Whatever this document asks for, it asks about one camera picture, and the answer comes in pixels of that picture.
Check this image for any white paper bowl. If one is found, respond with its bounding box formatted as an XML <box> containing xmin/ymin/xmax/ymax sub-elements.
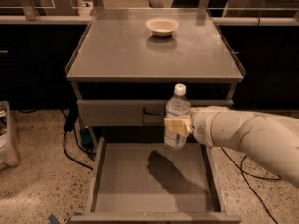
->
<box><xmin>146</xmin><ymin>17</ymin><xmax>179</xmax><ymax>37</ymax></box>

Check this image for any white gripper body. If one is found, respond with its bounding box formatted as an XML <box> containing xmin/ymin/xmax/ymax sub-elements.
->
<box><xmin>191</xmin><ymin>106</ymin><xmax>228</xmax><ymax>147</ymax></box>

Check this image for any blue tape piece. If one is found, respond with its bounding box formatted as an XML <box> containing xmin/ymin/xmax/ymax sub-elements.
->
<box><xmin>47</xmin><ymin>212</ymin><xmax>82</xmax><ymax>224</ymax></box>

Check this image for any black floor cable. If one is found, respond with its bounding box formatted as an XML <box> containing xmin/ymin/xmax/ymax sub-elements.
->
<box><xmin>219</xmin><ymin>147</ymin><xmax>283</xmax><ymax>224</ymax></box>
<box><xmin>59</xmin><ymin>108</ymin><xmax>96</xmax><ymax>172</ymax></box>

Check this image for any black floor cable left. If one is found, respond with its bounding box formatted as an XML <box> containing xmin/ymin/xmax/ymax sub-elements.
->
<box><xmin>59</xmin><ymin>108</ymin><xmax>96</xmax><ymax>172</ymax></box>

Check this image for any blue power adapter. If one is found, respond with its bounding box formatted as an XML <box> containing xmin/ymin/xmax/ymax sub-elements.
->
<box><xmin>79</xmin><ymin>128</ymin><xmax>93</xmax><ymax>147</ymax></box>

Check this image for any open grey middle drawer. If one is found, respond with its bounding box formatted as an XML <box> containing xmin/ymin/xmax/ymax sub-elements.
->
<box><xmin>71</xmin><ymin>139</ymin><xmax>241</xmax><ymax>224</ymax></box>

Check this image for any grey drawer cabinet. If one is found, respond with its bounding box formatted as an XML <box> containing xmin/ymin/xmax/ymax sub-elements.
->
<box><xmin>66</xmin><ymin>8</ymin><xmax>245</xmax><ymax>142</ymax></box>

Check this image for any clear plastic water bottle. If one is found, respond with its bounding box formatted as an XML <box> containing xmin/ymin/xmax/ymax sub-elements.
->
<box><xmin>164</xmin><ymin>83</ymin><xmax>191</xmax><ymax>150</ymax></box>

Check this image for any black floor cable right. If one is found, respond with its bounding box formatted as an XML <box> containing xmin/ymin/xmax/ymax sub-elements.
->
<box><xmin>219</xmin><ymin>147</ymin><xmax>283</xmax><ymax>224</ymax></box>

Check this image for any black drawer handle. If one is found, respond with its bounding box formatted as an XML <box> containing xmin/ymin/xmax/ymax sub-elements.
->
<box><xmin>143</xmin><ymin>108</ymin><xmax>165</xmax><ymax>116</ymax></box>

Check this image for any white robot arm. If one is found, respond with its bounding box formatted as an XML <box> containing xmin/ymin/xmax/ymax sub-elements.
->
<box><xmin>164</xmin><ymin>106</ymin><xmax>299</xmax><ymax>188</ymax></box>

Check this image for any closed grey top drawer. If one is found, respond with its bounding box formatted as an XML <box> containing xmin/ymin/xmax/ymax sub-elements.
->
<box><xmin>76</xmin><ymin>98</ymin><xmax>234</xmax><ymax>127</ymax></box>

